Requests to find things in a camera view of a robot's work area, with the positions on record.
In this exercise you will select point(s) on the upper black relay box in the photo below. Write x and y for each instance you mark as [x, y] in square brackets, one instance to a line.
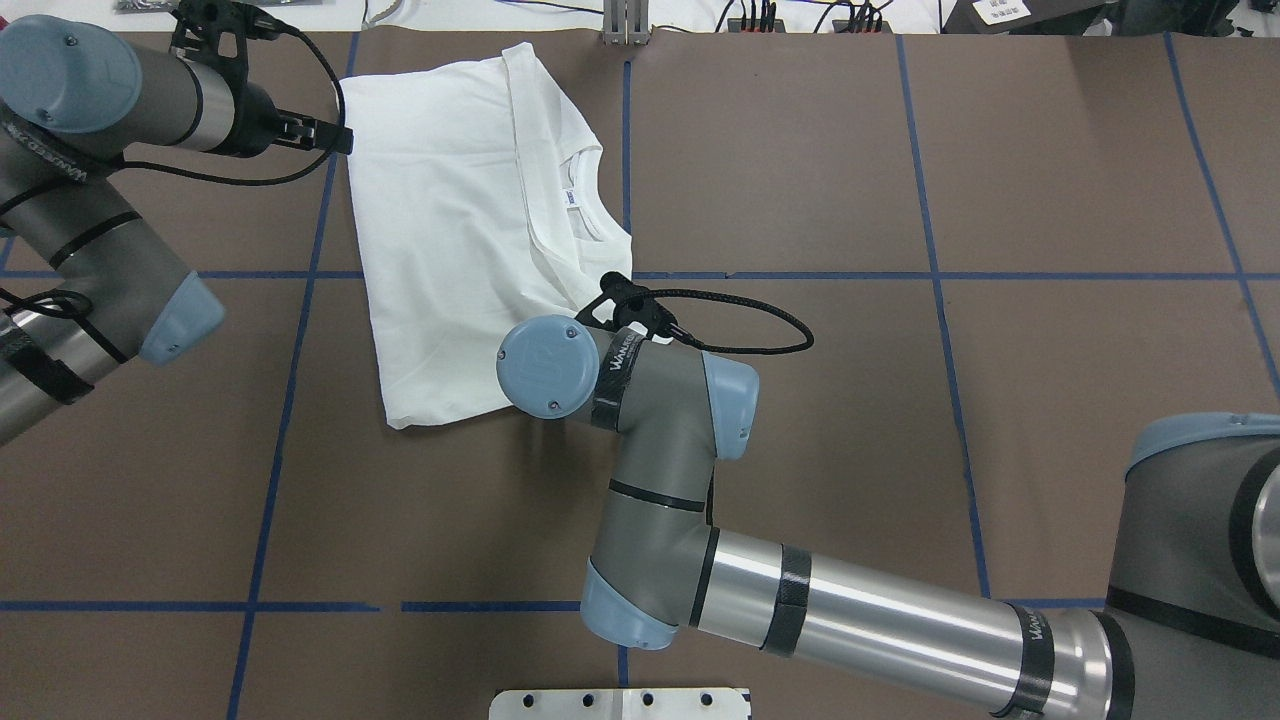
[750, 17]

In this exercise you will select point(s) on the white printed long-sleeve shirt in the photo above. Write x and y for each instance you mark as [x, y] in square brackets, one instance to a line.
[475, 189]

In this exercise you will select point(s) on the lower black relay box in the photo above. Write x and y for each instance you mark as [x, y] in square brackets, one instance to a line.
[854, 18]

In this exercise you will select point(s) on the black laptop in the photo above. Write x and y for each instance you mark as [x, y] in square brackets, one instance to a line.
[1123, 18]

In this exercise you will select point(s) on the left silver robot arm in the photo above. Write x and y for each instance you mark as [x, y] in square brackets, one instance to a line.
[75, 97]

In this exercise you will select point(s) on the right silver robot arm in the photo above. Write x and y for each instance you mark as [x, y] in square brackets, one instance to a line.
[1188, 627]

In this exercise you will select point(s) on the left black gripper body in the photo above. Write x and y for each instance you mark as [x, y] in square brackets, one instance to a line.
[251, 123]

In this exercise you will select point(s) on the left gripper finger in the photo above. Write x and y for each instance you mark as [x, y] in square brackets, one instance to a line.
[299, 127]
[341, 144]

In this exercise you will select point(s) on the aluminium frame post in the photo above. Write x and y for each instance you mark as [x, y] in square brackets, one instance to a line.
[626, 23]

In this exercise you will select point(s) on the white pedestal base plate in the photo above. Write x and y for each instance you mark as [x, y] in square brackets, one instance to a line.
[624, 703]

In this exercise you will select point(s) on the black relay box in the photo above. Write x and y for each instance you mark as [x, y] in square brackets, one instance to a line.
[750, 17]
[854, 18]

